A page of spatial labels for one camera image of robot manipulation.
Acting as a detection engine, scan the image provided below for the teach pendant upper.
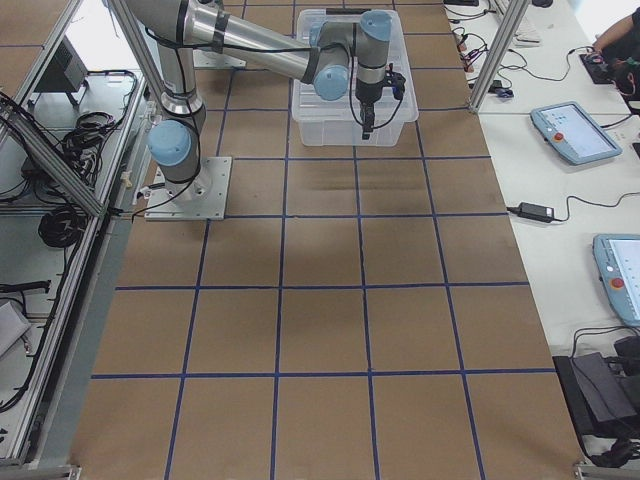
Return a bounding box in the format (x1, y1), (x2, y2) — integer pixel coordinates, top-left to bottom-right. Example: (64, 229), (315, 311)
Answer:
(530, 101), (622, 166)

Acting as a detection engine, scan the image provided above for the black power adapter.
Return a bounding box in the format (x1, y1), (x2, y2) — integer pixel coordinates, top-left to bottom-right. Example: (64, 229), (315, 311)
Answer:
(518, 202), (555, 223)

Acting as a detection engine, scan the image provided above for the clear plastic storage box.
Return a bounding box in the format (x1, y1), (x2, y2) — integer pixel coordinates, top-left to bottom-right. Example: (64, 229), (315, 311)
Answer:
(289, 8), (420, 148)

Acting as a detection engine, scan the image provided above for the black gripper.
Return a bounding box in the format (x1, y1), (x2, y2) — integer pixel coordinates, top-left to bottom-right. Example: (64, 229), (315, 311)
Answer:
(356, 82), (385, 140)

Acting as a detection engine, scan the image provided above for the person forearm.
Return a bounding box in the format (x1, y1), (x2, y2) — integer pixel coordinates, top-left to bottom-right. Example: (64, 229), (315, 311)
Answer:
(592, 10), (639, 53)

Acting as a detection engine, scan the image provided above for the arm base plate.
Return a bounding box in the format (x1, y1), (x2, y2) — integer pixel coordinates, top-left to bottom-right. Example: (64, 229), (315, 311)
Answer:
(143, 157), (232, 221)

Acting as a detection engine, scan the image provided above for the teach pendant lower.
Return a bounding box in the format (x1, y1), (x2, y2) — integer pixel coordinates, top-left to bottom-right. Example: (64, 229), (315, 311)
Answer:
(592, 234), (639, 327)

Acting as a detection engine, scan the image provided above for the teach pendant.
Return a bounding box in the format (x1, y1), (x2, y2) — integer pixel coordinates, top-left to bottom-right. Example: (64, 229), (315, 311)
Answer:
(530, 101), (622, 166)
(592, 234), (639, 327)

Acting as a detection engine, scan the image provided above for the aluminium frame post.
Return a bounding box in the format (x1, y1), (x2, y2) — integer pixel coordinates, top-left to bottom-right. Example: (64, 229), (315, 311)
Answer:
(468, 0), (527, 114)

